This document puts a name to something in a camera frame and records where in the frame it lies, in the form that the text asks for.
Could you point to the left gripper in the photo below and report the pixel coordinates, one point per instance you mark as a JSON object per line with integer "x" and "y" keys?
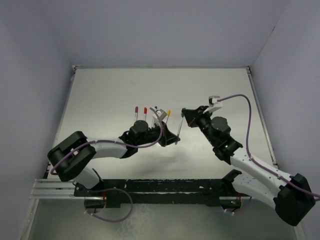
{"x": 167, "y": 137}

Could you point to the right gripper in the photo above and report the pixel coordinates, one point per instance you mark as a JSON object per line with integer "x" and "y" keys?
{"x": 192, "y": 116}

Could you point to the green marker pen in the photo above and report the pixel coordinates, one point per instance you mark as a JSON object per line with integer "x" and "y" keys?
{"x": 179, "y": 130}

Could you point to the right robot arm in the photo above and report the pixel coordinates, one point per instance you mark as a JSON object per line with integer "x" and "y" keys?
{"x": 289, "y": 195}

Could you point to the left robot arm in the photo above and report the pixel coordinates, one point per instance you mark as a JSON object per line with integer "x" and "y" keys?
{"x": 71, "y": 157}

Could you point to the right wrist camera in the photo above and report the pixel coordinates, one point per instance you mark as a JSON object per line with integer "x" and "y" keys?
{"x": 214, "y": 104}

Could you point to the aluminium frame rail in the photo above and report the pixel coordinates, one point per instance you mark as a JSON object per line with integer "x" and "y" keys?
{"x": 52, "y": 189}

